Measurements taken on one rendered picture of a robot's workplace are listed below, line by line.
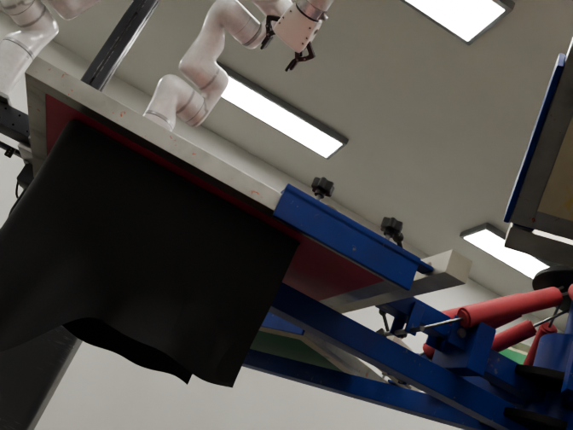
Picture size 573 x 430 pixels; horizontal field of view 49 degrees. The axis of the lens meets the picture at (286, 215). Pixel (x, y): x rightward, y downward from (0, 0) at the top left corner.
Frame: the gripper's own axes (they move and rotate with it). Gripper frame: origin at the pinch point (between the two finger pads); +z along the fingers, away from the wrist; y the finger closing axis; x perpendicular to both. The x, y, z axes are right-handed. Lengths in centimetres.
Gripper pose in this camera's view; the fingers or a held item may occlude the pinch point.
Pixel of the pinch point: (277, 56)
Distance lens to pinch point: 176.8
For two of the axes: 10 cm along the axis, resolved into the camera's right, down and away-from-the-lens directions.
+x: -3.9, 3.9, -8.3
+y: -7.4, -6.7, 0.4
